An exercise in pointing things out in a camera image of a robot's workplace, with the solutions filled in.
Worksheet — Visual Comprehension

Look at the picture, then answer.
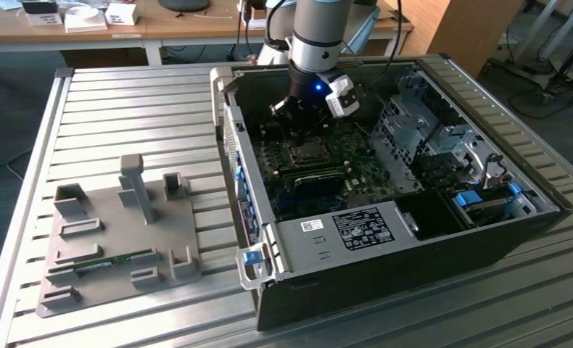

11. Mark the small cardboard box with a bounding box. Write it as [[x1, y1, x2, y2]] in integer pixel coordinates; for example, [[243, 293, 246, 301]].
[[237, 0, 269, 30]]

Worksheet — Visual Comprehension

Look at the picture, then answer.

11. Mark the green RAM stick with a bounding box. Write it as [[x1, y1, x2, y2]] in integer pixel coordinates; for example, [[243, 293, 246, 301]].
[[72, 253, 137, 273], [277, 162, 354, 179]]

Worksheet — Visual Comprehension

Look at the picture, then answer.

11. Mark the blue case latch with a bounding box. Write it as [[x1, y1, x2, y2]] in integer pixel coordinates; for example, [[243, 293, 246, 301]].
[[241, 250, 265, 268]]

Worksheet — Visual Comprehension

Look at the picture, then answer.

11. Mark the grey power supply unit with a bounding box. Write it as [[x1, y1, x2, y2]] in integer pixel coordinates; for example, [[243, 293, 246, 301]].
[[271, 202, 422, 273]]

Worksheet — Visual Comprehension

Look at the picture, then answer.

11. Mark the metal drive cage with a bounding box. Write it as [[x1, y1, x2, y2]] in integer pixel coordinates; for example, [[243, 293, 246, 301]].
[[372, 67, 484, 175]]

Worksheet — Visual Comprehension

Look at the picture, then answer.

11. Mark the wooden cabinet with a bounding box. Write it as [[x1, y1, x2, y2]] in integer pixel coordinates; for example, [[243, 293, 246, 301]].
[[424, 0, 529, 79]]

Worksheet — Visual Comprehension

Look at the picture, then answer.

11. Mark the metal socket cover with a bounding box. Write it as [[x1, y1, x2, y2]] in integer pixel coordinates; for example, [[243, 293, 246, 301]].
[[283, 139, 336, 166]]

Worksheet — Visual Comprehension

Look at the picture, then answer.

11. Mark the CPU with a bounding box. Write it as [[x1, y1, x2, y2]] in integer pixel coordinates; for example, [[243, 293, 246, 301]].
[[297, 143, 325, 160]]

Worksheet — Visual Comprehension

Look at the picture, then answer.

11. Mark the CPU socket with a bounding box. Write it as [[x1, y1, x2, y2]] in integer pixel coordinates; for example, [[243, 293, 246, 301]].
[[283, 136, 337, 166]]

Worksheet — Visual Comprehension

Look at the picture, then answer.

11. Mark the pale blue teach pendant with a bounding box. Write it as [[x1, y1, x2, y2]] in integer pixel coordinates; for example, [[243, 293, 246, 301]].
[[349, 6, 381, 51]]

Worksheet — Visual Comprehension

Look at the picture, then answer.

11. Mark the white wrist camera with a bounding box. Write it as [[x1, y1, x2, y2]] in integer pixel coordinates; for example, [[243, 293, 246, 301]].
[[316, 71, 361, 119]]

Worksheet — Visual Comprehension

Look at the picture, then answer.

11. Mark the dark round pad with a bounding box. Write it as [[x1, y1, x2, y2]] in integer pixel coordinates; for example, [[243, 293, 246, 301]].
[[158, 0, 211, 12]]

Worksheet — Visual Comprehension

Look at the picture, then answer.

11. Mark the wooden desk white frame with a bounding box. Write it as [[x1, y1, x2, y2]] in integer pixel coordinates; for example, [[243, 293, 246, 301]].
[[0, 0, 149, 66], [143, 0, 417, 66]]

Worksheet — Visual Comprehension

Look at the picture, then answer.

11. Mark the black wire bundle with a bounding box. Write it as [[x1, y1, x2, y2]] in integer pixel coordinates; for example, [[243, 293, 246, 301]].
[[477, 152, 513, 189]]

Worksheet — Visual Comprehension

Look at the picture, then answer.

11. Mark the black expansion card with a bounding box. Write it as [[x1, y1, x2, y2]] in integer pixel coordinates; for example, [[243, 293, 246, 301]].
[[286, 173, 349, 200]]

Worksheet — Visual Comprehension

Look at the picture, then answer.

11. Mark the black open PC case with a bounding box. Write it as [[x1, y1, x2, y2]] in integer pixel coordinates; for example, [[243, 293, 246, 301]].
[[210, 53, 573, 333]]

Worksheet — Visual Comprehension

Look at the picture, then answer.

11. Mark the white round holder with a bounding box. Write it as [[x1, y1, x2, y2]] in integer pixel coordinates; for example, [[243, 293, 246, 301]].
[[63, 6, 110, 34]]

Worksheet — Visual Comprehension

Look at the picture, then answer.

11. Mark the green motherboard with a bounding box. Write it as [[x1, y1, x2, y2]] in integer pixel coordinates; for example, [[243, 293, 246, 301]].
[[251, 121, 426, 223]]

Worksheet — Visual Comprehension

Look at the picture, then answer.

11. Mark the white box black label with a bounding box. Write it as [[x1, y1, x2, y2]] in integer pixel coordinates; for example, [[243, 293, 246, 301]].
[[27, 12, 64, 27], [104, 3, 139, 27]]

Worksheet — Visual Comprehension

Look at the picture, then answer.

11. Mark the blue disk carrier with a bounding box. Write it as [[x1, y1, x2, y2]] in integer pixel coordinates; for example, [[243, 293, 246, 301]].
[[453, 191, 485, 210]]

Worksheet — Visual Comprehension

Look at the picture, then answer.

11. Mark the grey parts rack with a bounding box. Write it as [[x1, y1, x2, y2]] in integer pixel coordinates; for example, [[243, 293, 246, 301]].
[[34, 153, 206, 319]]

